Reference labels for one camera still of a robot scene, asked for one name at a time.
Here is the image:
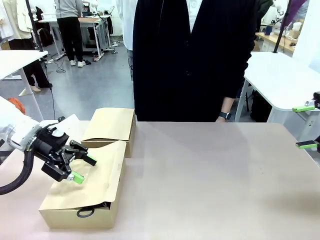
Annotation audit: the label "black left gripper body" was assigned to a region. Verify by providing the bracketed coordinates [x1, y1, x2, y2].
[31, 124, 72, 171]

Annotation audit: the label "large brown cardboard box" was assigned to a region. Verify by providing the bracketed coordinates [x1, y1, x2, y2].
[38, 140, 128, 230]

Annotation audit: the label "navy blue pencil case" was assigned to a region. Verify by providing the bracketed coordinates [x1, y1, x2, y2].
[76, 201, 112, 218]

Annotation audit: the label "small brown cardboard box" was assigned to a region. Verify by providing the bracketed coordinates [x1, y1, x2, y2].
[80, 107, 137, 159]

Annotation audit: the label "person left forearm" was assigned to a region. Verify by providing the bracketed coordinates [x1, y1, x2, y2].
[221, 96, 237, 114]

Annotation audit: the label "black bag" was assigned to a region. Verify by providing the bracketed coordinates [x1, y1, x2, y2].
[249, 91, 274, 123]

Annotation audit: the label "orange cloth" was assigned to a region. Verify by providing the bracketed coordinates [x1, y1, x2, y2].
[6, 97, 26, 115]

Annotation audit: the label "light wooden desk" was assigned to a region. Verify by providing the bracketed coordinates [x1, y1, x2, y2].
[255, 31, 296, 54]

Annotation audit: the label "black stand pole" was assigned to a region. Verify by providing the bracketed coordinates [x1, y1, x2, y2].
[272, 0, 293, 54]
[25, 0, 49, 53]

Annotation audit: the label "white table with round corner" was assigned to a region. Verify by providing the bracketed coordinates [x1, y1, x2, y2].
[0, 49, 49, 121]

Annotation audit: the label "person purple clothing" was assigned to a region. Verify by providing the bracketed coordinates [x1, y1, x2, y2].
[279, 0, 311, 30]

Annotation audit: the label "person dark puffer jacket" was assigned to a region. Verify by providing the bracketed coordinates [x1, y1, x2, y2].
[249, 0, 274, 42]

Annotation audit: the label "person grey hoodie black trousers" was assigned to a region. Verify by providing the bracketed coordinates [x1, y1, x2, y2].
[54, 0, 86, 68]

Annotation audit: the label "person torso black cardigan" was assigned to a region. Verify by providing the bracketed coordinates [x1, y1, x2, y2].
[132, 0, 261, 123]

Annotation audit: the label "person cream jacket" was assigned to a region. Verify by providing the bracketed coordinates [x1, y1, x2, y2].
[0, 0, 53, 93]

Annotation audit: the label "wooden top metal workbench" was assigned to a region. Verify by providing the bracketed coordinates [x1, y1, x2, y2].
[37, 14, 113, 62]

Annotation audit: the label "person white shirt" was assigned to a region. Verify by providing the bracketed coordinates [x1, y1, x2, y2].
[116, 0, 137, 81]

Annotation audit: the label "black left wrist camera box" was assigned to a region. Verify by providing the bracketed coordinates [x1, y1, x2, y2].
[41, 161, 74, 183]

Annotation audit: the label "white left wrist mount plate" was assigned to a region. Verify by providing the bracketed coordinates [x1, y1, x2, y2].
[57, 113, 81, 131]

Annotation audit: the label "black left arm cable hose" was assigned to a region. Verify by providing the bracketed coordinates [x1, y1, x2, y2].
[0, 147, 36, 196]

